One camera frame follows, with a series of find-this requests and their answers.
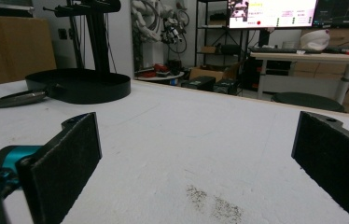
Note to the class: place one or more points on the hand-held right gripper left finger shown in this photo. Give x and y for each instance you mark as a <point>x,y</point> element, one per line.
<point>60,168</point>

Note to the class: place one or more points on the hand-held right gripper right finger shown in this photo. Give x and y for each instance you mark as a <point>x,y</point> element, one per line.
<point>334,161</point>

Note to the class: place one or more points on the black frying pan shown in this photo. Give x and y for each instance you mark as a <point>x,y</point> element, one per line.
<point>79,88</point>

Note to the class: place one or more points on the white desk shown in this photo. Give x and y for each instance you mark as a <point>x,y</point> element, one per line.
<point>306,58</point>

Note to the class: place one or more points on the white cap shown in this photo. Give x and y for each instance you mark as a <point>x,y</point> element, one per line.
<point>315,40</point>

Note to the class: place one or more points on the black keyboard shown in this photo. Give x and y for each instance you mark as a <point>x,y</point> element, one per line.
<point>272,50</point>

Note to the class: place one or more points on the large brown cardboard box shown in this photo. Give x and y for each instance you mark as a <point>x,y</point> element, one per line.
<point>11,49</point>

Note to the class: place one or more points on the black equipment case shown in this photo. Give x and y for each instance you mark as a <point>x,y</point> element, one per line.
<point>225,86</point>
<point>199,83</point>

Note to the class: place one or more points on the round white side table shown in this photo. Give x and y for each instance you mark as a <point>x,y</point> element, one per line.
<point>160,77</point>

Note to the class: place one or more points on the black metal stand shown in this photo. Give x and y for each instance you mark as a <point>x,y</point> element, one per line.
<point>96,34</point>

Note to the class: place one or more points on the red tool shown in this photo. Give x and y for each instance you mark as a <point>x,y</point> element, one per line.
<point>158,69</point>

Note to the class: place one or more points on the dark computer monitor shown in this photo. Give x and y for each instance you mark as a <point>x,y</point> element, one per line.
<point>343,12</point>

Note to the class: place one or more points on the open cardboard box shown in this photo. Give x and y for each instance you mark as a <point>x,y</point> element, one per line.
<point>206,74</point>

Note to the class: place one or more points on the bright computer monitor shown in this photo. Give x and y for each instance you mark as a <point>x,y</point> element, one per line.
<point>272,14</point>

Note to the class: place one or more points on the white robot figure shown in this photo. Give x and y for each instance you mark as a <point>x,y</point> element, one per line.
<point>144,21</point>

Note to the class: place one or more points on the black shelf rack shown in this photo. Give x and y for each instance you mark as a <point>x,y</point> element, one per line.
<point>199,37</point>

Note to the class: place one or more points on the black wall socket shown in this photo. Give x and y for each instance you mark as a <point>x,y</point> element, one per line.
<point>62,34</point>

